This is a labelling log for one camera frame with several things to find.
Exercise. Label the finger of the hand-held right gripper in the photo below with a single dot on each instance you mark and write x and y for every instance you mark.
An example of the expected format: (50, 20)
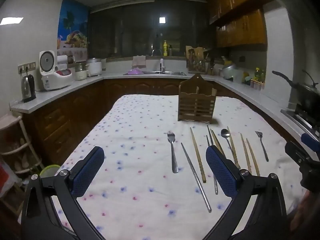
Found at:
(296, 152)
(310, 142)

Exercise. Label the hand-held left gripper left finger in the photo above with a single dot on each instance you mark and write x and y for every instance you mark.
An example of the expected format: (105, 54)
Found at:
(88, 172)

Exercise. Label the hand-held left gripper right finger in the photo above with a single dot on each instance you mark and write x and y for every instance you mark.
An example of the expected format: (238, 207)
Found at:
(221, 172)

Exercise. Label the metal chopstick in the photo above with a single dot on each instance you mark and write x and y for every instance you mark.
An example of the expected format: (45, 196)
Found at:
(210, 135)
(216, 186)
(196, 177)

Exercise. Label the small metal fork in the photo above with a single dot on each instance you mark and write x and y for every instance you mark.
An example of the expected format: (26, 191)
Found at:
(262, 147)

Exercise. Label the metal spoon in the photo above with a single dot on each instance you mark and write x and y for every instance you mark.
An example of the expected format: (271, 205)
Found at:
(225, 133)

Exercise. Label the large metal fork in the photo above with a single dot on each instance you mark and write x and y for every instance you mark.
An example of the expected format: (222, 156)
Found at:
(173, 152)

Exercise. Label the wooden utensil holder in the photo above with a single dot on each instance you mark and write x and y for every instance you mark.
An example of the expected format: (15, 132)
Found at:
(196, 102)

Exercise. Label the person's right forearm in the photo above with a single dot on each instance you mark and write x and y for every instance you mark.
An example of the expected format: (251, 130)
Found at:
(308, 217)

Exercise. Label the gas stove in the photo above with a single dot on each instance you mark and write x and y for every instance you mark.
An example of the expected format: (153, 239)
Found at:
(300, 120)

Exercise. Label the green rimmed lid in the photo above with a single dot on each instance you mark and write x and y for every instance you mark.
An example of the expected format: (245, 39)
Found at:
(50, 170)

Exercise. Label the black wok with lid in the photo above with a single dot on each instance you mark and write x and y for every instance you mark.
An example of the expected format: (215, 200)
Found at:
(307, 92)

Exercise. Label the dark wooden lower cabinets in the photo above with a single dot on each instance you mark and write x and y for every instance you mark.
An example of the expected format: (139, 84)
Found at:
(75, 112)

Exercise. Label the white floral tablecloth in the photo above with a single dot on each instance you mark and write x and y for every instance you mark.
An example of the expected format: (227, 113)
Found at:
(140, 135)

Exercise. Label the white corner shelf rack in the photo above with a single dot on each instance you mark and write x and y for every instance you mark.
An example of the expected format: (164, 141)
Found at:
(15, 145)

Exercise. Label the cooking oil bottles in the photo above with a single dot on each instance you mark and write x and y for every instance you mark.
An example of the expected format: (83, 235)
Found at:
(260, 75)

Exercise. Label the white kitchen countertop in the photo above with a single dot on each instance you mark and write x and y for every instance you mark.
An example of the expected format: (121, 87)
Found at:
(62, 90)

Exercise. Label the clear plastic container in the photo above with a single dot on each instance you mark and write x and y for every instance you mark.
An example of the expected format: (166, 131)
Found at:
(240, 76)

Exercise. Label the small glass kettle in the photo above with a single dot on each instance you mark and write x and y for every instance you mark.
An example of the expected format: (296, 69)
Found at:
(80, 72)

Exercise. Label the silver metal pot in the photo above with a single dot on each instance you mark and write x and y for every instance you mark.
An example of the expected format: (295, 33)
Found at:
(228, 72)

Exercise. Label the white rice cooker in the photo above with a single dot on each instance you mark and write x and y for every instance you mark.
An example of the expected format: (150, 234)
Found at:
(53, 76)

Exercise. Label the steel electric kettle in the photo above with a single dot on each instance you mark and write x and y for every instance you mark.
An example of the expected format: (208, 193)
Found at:
(28, 87)

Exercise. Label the white cooking pot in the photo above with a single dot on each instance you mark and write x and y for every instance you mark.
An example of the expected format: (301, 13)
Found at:
(94, 67)

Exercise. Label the purple plastic basin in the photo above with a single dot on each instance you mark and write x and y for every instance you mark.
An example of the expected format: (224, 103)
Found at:
(135, 71)

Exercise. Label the paper towel roll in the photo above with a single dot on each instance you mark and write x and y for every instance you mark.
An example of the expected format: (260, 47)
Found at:
(62, 62)

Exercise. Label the steel kitchen sink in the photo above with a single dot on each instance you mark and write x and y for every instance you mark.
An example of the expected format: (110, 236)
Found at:
(165, 73)

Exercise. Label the wooden knife and utensil rack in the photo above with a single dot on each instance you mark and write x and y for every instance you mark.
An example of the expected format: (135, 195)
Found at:
(196, 60)

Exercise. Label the pink hanging cloth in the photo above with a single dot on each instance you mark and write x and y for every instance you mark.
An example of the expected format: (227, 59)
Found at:
(139, 62)

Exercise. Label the kitchen faucet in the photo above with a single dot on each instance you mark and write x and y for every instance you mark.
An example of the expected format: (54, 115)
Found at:
(162, 63)

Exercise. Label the dark small bottle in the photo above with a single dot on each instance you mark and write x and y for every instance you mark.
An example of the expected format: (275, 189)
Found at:
(170, 51)

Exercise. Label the yellow detergent bottle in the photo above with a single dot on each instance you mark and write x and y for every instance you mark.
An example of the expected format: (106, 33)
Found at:
(165, 48)

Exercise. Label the wooden upper cabinets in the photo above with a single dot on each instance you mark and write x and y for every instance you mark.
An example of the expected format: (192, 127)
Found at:
(240, 12)

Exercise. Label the dark kitchen window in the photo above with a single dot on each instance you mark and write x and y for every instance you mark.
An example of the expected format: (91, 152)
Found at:
(140, 27)

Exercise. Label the dark wall socket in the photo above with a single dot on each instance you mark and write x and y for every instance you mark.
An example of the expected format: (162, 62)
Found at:
(241, 59)

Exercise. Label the wall power strip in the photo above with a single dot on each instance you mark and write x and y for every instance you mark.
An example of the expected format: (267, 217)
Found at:
(27, 67)

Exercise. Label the tropical fruit wall poster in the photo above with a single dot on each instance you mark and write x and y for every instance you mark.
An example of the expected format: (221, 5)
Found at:
(73, 27)

